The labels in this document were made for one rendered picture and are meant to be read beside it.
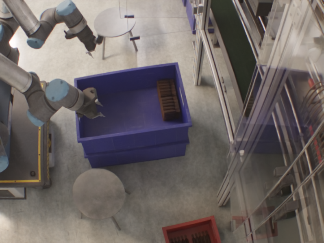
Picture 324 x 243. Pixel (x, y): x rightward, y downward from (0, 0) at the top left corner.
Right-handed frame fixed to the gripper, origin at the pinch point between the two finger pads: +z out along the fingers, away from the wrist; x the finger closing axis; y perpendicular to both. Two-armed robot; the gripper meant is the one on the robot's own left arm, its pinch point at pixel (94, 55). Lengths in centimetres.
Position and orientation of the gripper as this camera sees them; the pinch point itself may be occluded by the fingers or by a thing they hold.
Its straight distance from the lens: 197.2
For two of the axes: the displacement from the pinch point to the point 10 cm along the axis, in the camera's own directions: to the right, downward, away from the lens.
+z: 3.8, 5.4, 7.5
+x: 0.5, -8.2, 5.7
